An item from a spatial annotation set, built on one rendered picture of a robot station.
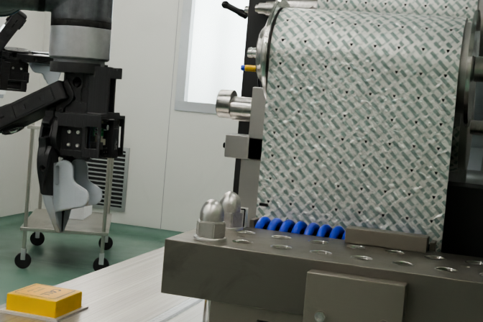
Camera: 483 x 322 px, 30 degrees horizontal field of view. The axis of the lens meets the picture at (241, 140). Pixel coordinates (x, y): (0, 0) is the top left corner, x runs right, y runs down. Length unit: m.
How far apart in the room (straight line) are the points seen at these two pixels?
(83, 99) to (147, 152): 6.15
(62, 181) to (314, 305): 0.37
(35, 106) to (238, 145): 0.29
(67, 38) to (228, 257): 0.34
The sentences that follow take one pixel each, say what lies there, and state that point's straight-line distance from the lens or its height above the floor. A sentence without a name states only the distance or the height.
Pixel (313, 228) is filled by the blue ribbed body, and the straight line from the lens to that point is 1.11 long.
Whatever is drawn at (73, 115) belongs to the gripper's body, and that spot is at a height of 1.15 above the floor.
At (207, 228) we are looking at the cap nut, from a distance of 0.99.
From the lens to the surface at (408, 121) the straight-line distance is 1.11.
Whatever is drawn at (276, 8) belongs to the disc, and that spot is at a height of 1.31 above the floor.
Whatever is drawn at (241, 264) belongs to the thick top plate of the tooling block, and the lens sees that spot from 0.96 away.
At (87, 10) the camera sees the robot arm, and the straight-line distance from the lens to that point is 1.11.
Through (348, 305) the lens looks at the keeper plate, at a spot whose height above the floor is 0.99.
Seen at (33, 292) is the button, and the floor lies 0.92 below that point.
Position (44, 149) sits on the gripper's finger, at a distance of 1.11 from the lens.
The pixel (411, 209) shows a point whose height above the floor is 1.07.
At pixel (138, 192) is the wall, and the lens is 7.32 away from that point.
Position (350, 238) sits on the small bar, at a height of 1.04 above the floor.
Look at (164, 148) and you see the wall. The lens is 7.21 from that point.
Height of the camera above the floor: 1.19
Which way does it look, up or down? 3 degrees down
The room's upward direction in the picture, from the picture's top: 5 degrees clockwise
